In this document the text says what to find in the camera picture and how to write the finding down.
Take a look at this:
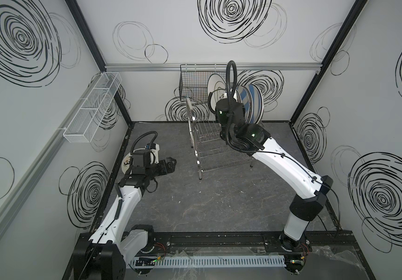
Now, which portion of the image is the white plate green clover outline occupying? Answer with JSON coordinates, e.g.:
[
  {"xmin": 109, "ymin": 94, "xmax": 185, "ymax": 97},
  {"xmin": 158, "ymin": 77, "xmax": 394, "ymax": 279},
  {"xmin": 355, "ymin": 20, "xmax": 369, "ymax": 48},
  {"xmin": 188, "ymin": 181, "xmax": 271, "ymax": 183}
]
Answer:
[{"xmin": 207, "ymin": 73, "xmax": 225, "ymax": 107}]

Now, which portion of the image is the blue white striped plate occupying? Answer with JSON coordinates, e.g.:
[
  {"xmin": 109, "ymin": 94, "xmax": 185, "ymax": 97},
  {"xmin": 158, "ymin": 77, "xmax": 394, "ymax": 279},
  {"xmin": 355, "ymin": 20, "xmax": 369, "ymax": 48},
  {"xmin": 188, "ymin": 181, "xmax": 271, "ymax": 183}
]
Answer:
[{"xmin": 249, "ymin": 84, "xmax": 260, "ymax": 124}]

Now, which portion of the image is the green red rimmed white plate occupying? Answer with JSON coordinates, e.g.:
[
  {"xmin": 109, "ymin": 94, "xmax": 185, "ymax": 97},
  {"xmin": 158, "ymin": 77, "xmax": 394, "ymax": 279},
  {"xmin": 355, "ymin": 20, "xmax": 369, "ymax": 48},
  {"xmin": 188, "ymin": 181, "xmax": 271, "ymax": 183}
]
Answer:
[{"xmin": 257, "ymin": 91, "xmax": 264, "ymax": 123}]

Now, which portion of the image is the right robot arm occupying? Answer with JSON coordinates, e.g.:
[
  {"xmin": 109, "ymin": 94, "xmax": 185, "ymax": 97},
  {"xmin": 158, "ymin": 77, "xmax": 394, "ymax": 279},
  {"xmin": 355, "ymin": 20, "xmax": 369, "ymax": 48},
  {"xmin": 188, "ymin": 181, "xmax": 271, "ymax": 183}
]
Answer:
[{"xmin": 215, "ymin": 98, "xmax": 333, "ymax": 252}]

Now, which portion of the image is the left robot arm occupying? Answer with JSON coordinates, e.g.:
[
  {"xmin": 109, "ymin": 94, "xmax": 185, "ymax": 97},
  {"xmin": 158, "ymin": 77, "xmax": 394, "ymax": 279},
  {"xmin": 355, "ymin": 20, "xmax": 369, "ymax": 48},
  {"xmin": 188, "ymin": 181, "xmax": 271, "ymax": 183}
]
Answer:
[{"xmin": 73, "ymin": 149, "xmax": 177, "ymax": 280}]

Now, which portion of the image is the stainless steel dish rack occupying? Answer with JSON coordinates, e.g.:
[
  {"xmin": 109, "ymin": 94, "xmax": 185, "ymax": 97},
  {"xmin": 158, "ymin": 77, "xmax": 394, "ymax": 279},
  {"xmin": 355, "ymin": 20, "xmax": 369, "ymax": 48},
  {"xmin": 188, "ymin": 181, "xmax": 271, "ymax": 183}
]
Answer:
[{"xmin": 183, "ymin": 97, "xmax": 254, "ymax": 179}]

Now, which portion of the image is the cream floral plate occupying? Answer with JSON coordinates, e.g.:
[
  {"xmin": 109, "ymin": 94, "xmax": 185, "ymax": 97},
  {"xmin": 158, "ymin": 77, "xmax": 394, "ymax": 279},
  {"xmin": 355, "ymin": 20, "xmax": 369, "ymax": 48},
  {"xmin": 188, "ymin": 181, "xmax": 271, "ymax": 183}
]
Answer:
[{"xmin": 121, "ymin": 153, "xmax": 132, "ymax": 175}]

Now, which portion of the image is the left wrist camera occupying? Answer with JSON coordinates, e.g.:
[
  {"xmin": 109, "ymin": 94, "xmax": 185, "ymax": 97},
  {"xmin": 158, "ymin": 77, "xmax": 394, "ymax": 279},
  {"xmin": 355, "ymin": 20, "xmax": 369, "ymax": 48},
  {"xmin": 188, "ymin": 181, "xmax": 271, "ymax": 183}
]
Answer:
[{"xmin": 146, "ymin": 143, "xmax": 160, "ymax": 164}]

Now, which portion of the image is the black wire basket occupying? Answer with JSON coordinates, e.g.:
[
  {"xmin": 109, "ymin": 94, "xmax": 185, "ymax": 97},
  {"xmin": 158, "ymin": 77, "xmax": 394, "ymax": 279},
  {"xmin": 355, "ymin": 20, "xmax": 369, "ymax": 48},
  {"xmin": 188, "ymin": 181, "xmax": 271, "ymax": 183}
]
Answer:
[{"xmin": 178, "ymin": 64, "xmax": 226, "ymax": 103}]

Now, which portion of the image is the white wire wall shelf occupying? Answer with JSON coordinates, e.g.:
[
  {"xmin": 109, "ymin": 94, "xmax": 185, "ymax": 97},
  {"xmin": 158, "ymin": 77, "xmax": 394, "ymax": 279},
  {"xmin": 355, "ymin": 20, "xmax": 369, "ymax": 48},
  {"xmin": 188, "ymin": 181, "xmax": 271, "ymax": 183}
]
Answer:
[{"xmin": 63, "ymin": 72, "xmax": 122, "ymax": 144}]

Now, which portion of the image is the white slotted cable duct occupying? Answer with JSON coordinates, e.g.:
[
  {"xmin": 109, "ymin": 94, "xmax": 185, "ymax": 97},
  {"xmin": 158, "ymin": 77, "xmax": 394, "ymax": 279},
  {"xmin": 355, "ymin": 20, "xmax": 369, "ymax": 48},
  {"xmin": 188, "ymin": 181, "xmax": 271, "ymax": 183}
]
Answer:
[{"xmin": 130, "ymin": 255, "xmax": 286, "ymax": 269}]

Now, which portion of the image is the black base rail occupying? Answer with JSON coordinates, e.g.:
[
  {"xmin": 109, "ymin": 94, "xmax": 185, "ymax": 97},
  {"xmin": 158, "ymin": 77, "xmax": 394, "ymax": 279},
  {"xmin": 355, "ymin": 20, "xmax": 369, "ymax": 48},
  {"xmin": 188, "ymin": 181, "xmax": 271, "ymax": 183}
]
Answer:
[{"xmin": 76, "ymin": 230, "xmax": 357, "ymax": 254}]

